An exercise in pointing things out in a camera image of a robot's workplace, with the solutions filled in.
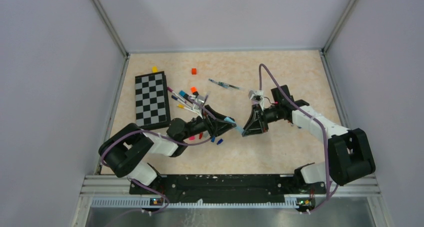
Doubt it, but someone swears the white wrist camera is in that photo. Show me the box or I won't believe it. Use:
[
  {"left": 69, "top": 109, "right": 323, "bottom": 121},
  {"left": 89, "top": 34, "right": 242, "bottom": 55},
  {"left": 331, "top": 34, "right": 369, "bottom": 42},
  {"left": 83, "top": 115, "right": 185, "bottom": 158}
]
[
  {"left": 191, "top": 94, "right": 208, "bottom": 117},
  {"left": 248, "top": 89, "right": 264, "bottom": 103}
]

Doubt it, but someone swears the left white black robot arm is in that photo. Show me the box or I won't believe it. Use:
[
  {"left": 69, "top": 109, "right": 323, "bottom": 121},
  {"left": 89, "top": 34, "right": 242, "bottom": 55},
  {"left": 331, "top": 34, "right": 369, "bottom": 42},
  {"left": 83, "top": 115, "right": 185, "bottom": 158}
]
[{"left": 98, "top": 105, "right": 237, "bottom": 194}]

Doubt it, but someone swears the black orange cap highlighter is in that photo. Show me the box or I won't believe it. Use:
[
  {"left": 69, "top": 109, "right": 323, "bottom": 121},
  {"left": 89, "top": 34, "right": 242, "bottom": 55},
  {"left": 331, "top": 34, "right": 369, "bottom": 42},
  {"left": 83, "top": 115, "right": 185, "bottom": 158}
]
[{"left": 190, "top": 86, "right": 200, "bottom": 98}]

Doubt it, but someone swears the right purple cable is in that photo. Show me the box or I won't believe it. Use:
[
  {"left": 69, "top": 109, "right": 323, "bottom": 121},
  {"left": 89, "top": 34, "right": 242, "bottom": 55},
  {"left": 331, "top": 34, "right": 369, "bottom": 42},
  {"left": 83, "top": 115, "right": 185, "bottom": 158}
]
[{"left": 258, "top": 63, "right": 340, "bottom": 214}]

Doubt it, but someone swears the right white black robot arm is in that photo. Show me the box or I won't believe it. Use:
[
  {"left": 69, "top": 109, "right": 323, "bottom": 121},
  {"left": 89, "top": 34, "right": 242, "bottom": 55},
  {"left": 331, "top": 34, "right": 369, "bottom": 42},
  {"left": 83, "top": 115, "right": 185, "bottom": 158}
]
[{"left": 242, "top": 85, "right": 376, "bottom": 193}]

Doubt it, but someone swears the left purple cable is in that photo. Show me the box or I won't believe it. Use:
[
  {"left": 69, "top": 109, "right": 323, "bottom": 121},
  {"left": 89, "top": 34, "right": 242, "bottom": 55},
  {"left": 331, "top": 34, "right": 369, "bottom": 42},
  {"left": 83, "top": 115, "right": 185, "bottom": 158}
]
[{"left": 99, "top": 97, "right": 220, "bottom": 216}]

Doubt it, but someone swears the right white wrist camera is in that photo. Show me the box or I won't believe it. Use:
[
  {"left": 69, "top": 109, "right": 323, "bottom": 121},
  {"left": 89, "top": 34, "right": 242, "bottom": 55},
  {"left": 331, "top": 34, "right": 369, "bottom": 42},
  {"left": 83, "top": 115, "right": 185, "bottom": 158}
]
[{"left": 248, "top": 89, "right": 264, "bottom": 103}]

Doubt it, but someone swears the light blue highlighter cap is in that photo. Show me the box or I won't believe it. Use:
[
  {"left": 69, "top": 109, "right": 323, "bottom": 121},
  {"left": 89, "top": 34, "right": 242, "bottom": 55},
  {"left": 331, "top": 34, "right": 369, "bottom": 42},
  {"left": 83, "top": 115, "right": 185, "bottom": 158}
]
[{"left": 224, "top": 117, "right": 236, "bottom": 124}]

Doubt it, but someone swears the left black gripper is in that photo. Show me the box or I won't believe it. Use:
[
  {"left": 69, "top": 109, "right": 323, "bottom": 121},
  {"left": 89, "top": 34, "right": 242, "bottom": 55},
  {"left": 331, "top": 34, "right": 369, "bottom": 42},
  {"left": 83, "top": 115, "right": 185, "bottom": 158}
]
[{"left": 181, "top": 104, "right": 236, "bottom": 140}]

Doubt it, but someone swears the black blue cap highlighter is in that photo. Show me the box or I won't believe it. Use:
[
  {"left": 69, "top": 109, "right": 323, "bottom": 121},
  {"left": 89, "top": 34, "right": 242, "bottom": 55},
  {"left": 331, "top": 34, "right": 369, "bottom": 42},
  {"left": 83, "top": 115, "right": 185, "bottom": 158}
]
[{"left": 178, "top": 90, "right": 196, "bottom": 103}]

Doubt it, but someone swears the black grey checkerboard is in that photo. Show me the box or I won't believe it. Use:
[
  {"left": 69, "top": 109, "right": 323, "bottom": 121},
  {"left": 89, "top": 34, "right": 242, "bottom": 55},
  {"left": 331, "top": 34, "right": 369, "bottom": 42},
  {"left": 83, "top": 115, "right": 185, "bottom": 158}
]
[{"left": 134, "top": 71, "right": 171, "bottom": 131}]

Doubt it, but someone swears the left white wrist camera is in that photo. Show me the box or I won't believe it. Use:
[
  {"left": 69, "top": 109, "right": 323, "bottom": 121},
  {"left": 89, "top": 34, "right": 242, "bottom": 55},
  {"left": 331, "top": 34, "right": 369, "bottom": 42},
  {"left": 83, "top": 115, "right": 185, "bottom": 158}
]
[{"left": 191, "top": 94, "right": 208, "bottom": 117}]

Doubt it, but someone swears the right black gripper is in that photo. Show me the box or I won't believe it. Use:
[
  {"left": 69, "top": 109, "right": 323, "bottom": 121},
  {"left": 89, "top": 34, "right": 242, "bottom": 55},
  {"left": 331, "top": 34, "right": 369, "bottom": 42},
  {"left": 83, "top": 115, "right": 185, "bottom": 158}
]
[{"left": 241, "top": 103, "right": 281, "bottom": 137}]

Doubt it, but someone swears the light blue pastel highlighter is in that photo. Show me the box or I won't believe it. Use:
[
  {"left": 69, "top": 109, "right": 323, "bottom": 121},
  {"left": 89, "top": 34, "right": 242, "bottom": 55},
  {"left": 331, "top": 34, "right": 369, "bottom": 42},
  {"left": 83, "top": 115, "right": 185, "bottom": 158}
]
[{"left": 235, "top": 125, "right": 244, "bottom": 135}]

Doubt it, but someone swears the purple cable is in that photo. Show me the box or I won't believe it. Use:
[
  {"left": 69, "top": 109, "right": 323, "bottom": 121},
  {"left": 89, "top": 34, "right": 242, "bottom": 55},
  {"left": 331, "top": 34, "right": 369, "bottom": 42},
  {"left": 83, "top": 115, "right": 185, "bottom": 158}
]
[
  {"left": 99, "top": 97, "right": 220, "bottom": 216},
  {"left": 258, "top": 63, "right": 340, "bottom": 214}
]

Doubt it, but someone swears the clear teal gel pen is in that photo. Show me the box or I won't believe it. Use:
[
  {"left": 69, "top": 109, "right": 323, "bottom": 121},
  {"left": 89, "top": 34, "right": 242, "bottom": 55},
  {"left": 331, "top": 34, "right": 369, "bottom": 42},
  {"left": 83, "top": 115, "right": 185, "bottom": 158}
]
[{"left": 208, "top": 78, "right": 243, "bottom": 90}]

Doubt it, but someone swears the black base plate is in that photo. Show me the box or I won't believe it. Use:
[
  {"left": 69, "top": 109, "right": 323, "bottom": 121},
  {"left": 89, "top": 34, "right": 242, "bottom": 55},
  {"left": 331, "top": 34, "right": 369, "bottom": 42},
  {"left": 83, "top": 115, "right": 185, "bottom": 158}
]
[{"left": 149, "top": 174, "right": 326, "bottom": 204}]

